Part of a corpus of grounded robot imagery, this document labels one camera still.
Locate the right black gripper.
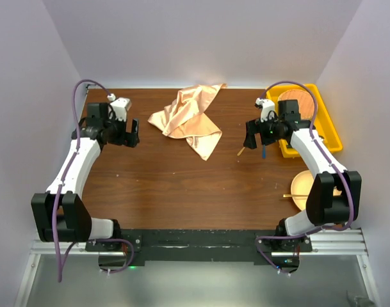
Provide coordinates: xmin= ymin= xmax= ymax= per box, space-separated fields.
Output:
xmin=243 ymin=113 xmax=284 ymax=150

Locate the peach satin napkin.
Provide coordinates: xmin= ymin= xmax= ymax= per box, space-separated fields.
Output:
xmin=148 ymin=83 xmax=227 ymax=161

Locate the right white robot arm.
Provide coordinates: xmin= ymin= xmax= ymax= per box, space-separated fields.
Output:
xmin=243 ymin=98 xmax=362 ymax=251

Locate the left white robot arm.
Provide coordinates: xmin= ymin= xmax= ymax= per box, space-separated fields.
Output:
xmin=31 ymin=98 xmax=140 ymax=251

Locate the gold spoon on table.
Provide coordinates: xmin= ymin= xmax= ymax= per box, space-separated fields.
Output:
xmin=237 ymin=147 xmax=246 ymax=157

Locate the woven orange round plate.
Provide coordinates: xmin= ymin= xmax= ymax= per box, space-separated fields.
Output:
xmin=278 ymin=89 xmax=314 ymax=120

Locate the gold spoon on plate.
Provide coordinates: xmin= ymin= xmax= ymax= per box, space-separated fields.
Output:
xmin=282 ymin=194 xmax=308 ymax=198

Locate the beige round plate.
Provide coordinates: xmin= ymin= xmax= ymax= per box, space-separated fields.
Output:
xmin=290 ymin=170 xmax=314 ymax=211

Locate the yellow plastic tray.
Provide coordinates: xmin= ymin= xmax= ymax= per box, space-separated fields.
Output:
xmin=266 ymin=84 xmax=343 ymax=154

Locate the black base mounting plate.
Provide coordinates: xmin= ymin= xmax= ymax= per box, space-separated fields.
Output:
xmin=85 ymin=228 xmax=313 ymax=271

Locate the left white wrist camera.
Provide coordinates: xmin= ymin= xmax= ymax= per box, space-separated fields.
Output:
xmin=107 ymin=93 xmax=132 ymax=122

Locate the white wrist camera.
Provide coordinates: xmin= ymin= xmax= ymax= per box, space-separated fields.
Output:
xmin=255 ymin=98 xmax=275 ymax=122
xmin=107 ymin=93 xmax=132 ymax=122

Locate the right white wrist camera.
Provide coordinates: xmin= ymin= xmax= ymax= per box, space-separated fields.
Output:
xmin=255 ymin=98 xmax=275 ymax=122

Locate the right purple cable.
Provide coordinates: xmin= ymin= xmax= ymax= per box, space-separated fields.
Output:
xmin=254 ymin=80 xmax=355 ymax=278

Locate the aluminium rail frame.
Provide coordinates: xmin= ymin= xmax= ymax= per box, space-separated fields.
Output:
xmin=15 ymin=230 xmax=380 ymax=306

